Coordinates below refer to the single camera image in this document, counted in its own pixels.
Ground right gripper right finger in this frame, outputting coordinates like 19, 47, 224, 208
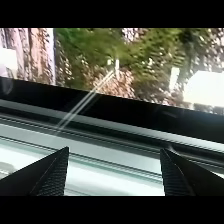
159, 147, 224, 197

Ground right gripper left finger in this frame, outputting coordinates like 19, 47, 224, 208
0, 146, 70, 197

